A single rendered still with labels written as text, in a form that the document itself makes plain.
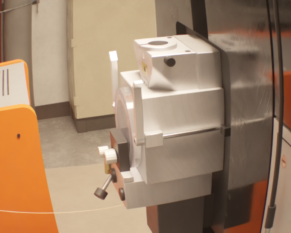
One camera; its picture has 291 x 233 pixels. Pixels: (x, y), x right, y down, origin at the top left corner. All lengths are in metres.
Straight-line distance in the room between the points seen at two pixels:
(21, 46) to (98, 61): 0.56
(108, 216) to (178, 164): 0.85
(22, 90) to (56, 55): 3.05
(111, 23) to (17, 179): 2.80
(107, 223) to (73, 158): 2.17
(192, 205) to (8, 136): 0.43
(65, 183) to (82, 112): 2.24
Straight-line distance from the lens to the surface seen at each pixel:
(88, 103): 3.92
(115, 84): 0.75
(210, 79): 0.67
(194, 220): 0.75
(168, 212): 0.73
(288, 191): 0.50
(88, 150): 3.73
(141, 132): 0.65
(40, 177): 1.08
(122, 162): 0.70
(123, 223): 1.49
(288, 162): 0.50
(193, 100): 0.66
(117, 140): 0.69
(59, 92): 4.26
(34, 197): 1.10
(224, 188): 0.71
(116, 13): 3.81
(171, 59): 0.64
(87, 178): 1.74
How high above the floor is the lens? 1.46
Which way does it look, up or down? 20 degrees down
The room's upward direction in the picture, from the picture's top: 3 degrees counter-clockwise
